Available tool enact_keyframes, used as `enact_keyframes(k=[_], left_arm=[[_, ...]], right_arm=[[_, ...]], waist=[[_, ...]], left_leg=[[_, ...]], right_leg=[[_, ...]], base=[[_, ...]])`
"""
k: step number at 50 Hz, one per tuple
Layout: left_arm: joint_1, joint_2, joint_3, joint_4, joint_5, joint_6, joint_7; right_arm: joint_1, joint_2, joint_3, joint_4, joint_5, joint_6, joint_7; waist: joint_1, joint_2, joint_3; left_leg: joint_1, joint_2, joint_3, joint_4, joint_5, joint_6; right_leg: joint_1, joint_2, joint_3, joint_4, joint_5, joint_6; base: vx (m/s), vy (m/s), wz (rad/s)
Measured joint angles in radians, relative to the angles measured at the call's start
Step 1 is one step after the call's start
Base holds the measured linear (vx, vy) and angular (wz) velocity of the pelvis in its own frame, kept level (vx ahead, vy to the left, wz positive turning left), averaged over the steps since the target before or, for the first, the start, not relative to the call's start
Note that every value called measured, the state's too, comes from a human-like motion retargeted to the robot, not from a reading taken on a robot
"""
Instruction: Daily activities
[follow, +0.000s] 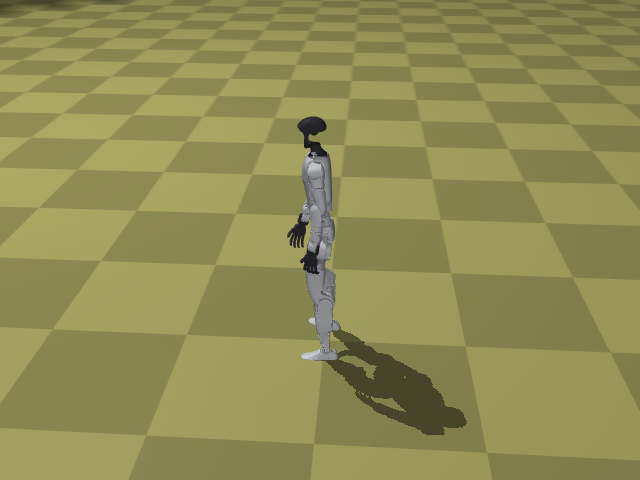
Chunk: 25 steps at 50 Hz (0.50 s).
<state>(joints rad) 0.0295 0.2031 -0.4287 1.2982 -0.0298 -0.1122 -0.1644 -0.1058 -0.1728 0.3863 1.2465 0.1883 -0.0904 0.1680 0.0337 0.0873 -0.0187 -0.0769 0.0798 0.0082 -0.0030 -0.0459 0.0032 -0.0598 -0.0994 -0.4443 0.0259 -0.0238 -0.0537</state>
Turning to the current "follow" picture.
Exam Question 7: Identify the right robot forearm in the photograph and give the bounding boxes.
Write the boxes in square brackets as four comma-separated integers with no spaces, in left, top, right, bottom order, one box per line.
[301,198,310,223]

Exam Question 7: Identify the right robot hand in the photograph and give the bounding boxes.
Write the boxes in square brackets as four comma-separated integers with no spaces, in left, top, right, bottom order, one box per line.
[287,213,309,248]

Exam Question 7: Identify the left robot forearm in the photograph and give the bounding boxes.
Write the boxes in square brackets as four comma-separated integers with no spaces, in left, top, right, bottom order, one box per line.
[307,206,325,253]

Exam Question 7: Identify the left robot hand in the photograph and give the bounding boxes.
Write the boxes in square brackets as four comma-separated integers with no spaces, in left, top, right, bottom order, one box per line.
[300,243,320,274]

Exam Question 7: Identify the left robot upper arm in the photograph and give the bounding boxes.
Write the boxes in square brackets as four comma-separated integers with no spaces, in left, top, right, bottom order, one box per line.
[307,162,327,217]

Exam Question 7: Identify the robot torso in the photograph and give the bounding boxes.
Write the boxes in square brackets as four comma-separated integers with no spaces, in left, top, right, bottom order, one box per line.
[302,149,335,244]

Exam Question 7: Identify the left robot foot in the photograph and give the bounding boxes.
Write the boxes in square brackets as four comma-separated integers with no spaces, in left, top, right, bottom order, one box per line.
[301,349,338,361]

